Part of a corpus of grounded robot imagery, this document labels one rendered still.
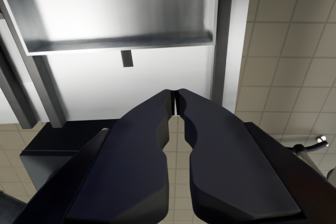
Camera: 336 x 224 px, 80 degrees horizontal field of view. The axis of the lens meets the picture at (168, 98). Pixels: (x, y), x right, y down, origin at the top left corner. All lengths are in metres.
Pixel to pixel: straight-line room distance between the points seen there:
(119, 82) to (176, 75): 0.10
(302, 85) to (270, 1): 0.60
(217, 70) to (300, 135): 1.58
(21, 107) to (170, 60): 0.27
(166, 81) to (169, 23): 0.09
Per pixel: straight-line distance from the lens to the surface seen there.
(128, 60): 0.33
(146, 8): 0.31
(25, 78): 0.41
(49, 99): 0.39
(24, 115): 0.43
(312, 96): 1.67
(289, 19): 1.37
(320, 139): 1.95
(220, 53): 0.31
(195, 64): 0.33
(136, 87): 0.35
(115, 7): 0.31
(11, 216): 0.58
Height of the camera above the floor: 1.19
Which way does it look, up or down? 60 degrees down
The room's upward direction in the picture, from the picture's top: 179 degrees counter-clockwise
